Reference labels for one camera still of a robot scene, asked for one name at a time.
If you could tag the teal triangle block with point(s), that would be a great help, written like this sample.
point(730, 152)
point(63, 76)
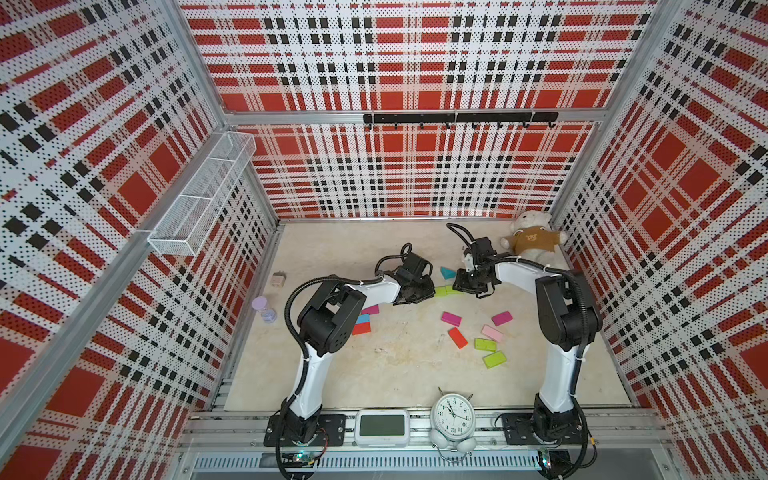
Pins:
point(448, 273)

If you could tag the white analog alarm clock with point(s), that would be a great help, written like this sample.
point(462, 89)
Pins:
point(452, 424)

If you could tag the white wire mesh basket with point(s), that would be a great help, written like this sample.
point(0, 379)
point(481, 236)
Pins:
point(216, 171)

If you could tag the red block bottom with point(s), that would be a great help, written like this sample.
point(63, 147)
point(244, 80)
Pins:
point(362, 328)

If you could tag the pink rectangular block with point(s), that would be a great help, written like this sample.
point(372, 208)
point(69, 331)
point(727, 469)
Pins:
point(492, 333)

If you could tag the lime green block lowest right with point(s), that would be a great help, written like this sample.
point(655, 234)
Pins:
point(494, 359)

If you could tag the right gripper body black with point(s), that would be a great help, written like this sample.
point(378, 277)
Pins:
point(470, 282)

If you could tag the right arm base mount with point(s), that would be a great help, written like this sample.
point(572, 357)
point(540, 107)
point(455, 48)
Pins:
point(541, 428)

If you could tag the red block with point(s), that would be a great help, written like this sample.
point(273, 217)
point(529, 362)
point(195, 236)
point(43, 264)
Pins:
point(362, 328)
point(458, 338)

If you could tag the magenta block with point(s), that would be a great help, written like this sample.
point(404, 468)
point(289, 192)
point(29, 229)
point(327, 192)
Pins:
point(451, 319)
point(502, 318)
point(373, 310)

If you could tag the black hook rail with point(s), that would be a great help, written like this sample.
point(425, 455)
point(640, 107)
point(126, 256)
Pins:
point(524, 118)

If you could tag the lilac round block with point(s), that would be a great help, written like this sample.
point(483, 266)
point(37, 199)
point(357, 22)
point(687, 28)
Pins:
point(261, 305)

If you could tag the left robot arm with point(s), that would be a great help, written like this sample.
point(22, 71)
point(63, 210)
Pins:
point(320, 315)

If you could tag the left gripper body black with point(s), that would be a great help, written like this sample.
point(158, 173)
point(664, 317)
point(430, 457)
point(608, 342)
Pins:
point(422, 289)

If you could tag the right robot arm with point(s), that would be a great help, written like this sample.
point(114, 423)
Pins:
point(567, 318)

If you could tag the small wooden block by wall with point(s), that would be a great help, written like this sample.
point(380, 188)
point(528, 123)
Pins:
point(278, 279)

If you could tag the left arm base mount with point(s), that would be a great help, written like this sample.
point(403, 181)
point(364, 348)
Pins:
point(317, 431)

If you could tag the red block right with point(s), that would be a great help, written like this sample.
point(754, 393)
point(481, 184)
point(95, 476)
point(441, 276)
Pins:
point(458, 338)

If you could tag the white digital display device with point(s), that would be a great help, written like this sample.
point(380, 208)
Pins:
point(386, 428)

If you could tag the white teddy bear brown shirt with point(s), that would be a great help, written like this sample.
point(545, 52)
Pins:
point(532, 238)

